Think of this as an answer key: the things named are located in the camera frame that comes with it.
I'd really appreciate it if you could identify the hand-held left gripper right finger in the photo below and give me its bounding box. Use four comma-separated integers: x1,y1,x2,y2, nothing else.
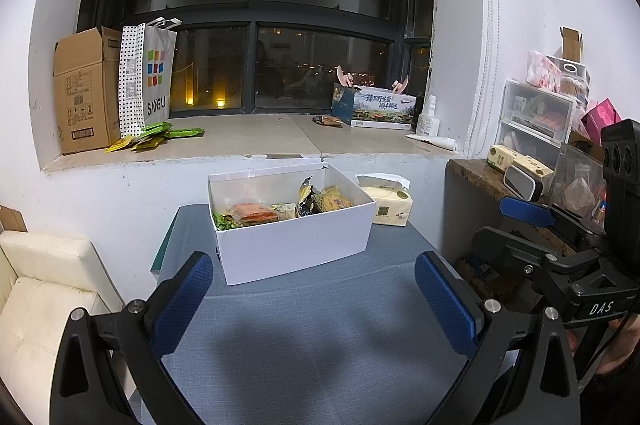
415,250,583,425

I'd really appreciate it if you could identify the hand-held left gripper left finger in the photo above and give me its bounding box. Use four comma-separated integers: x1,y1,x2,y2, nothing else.
50,251,215,425

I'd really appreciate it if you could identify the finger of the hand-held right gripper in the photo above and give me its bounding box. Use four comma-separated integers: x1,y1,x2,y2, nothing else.
499,196,607,240
472,226,601,291

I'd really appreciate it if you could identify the clear packet with orange food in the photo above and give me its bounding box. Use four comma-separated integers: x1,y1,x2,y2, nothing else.
229,203,281,226

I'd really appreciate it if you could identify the white cardboard box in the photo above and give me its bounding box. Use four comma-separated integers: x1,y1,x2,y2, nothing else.
207,162,377,287

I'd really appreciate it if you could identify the white snack packet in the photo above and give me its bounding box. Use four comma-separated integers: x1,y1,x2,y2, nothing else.
270,202,302,222

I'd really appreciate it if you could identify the brown yellow snack packet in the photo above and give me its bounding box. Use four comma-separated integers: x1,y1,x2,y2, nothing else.
315,186,354,212

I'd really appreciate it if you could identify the black yellow snack packet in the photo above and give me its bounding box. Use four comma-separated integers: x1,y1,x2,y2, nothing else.
298,176,327,217

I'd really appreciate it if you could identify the person's right hand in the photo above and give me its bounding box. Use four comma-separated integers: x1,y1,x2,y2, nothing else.
595,312,640,378

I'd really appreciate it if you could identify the clear plastic storage box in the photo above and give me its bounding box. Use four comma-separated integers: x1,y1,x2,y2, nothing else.
546,142,609,232

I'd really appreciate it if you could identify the small yellow tissue pack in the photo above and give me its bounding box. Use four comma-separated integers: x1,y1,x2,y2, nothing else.
487,144,524,171
515,153,555,182

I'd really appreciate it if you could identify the brown stone side counter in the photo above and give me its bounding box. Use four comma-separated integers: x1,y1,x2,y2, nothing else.
446,157,576,258

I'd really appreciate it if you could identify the pink box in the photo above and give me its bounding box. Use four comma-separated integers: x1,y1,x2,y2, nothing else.
580,98,622,142

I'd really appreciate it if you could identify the clear plastic drawer unit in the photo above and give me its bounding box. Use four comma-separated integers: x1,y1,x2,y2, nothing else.
496,79,576,169

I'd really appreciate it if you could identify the white tube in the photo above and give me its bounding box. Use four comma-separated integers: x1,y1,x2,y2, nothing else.
405,133,457,151

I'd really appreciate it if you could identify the grey blue tablecloth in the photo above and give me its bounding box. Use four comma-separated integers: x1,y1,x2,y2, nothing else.
149,203,501,425

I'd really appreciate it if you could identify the white plastic bottle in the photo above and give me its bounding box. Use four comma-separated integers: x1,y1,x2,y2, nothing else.
416,95,440,137

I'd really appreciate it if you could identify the pink floral pouch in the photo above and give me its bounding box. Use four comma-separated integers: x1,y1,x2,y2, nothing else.
526,50,561,94

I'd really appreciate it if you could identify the white cushioned seat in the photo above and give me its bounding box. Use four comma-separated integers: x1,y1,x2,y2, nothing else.
0,230,127,406

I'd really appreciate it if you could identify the small open cardboard box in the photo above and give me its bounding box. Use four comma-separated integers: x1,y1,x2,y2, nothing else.
559,26,584,62

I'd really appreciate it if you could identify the pile of green packets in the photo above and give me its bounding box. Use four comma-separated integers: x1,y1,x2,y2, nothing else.
105,121,205,154

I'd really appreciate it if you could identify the landscape printed gift box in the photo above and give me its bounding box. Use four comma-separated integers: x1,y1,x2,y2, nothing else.
348,87,418,130

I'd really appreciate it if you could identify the brown cardboard piece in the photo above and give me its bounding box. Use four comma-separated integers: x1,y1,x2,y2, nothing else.
0,205,27,234

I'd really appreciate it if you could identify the brown cardboard box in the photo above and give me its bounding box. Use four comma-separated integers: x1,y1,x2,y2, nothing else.
53,26,124,156

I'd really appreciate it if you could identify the white shopping bag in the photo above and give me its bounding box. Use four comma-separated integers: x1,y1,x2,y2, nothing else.
117,17,178,138

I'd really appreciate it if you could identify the dark window frame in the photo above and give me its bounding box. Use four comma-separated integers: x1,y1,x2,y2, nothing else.
76,0,437,116

